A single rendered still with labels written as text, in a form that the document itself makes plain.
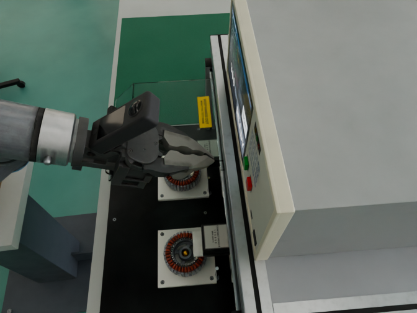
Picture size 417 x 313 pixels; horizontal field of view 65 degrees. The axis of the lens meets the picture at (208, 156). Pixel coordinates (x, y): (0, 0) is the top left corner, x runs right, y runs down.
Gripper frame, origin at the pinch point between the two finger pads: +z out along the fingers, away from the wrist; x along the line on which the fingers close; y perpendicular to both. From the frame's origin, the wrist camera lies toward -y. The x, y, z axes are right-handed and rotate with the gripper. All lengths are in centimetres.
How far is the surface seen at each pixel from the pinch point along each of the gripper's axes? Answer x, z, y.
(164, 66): -72, 9, 47
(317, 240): 14.4, 14.2, -4.4
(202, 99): -25.2, 6.8, 13.1
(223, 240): 4.6, 15.1, 25.2
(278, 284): 18.6, 12.9, 4.8
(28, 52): -176, -57, 160
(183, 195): -13.7, 12.5, 41.7
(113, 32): -194, -2, 135
